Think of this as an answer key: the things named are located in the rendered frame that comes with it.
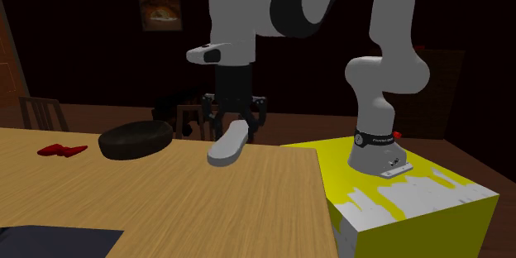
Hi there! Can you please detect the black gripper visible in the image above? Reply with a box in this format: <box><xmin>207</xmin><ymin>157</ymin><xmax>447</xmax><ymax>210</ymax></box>
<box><xmin>201</xmin><ymin>63</ymin><xmax>268</xmax><ymax>142</ymax></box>

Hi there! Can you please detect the white oval object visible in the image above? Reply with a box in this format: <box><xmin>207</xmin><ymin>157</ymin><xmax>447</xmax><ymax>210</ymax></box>
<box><xmin>207</xmin><ymin>119</ymin><xmax>250</xmax><ymax>168</ymax></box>

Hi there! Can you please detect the wooden table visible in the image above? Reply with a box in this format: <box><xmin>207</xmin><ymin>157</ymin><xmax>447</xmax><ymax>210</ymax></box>
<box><xmin>0</xmin><ymin>127</ymin><xmax>340</xmax><ymax>258</ymax></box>

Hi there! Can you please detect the dark round bowl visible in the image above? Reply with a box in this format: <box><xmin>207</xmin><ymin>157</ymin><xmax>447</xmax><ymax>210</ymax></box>
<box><xmin>98</xmin><ymin>120</ymin><xmax>174</xmax><ymax>161</ymax></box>

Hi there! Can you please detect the red flat object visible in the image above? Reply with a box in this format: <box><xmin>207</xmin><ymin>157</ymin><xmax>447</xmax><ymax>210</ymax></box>
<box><xmin>36</xmin><ymin>143</ymin><xmax>88</xmax><ymax>159</ymax></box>

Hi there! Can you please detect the yellow and white robot stand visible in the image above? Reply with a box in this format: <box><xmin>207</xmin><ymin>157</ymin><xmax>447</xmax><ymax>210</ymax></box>
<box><xmin>280</xmin><ymin>136</ymin><xmax>500</xmax><ymax>258</ymax></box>

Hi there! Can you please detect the wooden slatted chair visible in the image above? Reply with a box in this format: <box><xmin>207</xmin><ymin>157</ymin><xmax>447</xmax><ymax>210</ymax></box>
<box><xmin>17</xmin><ymin>96</ymin><xmax>70</xmax><ymax>132</ymax></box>

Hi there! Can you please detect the dark wooden cabinet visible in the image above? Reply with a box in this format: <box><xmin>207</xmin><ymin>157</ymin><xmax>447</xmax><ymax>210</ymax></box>
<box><xmin>387</xmin><ymin>49</ymin><xmax>466</xmax><ymax>141</ymax></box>

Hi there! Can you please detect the dark grey mat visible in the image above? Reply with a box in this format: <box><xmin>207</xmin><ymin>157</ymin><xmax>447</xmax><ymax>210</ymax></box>
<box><xmin>0</xmin><ymin>225</ymin><xmax>125</xmax><ymax>258</ymax></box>

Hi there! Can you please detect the brown wooden door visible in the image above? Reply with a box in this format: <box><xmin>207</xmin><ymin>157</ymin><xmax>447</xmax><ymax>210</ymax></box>
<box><xmin>0</xmin><ymin>0</ymin><xmax>30</xmax><ymax>109</ymax></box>

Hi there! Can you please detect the framed wall picture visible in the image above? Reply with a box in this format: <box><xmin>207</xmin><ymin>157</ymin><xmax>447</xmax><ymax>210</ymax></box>
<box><xmin>138</xmin><ymin>0</ymin><xmax>184</xmax><ymax>32</ymax></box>

